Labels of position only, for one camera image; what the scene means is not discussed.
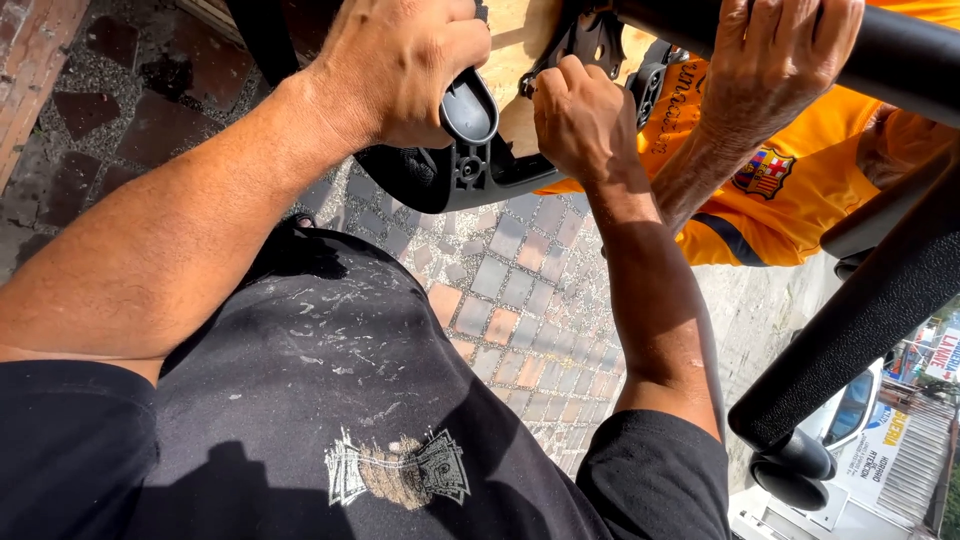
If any storefront with signs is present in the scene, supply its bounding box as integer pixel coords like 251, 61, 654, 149
873, 296, 960, 540

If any black metal seat bracket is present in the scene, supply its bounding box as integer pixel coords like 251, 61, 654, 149
517, 9, 630, 100

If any person's right hand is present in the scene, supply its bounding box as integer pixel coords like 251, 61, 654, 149
531, 54, 644, 189

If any black plastic chair armrest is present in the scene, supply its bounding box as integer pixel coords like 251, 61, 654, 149
352, 66, 560, 216

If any black chair caster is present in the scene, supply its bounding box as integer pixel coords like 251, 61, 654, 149
748, 429, 839, 513

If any plywood chair seat underside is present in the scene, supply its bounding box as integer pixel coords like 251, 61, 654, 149
477, 0, 661, 160

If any black chair bar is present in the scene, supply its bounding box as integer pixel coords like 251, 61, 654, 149
223, 0, 303, 89

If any white car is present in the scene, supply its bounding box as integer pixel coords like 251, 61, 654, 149
727, 356, 931, 540

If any person's left hand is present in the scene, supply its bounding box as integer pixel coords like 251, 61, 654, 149
306, 0, 493, 150

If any person's black printed t-shirt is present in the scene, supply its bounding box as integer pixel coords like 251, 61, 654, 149
0, 225, 732, 540

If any black plastic armrest mount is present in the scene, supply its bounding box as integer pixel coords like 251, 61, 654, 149
627, 39, 672, 135

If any textured black chair base leg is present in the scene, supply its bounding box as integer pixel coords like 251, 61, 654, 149
727, 146, 960, 455

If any smooth black chair tube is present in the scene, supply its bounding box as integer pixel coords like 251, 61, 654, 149
611, 0, 960, 130

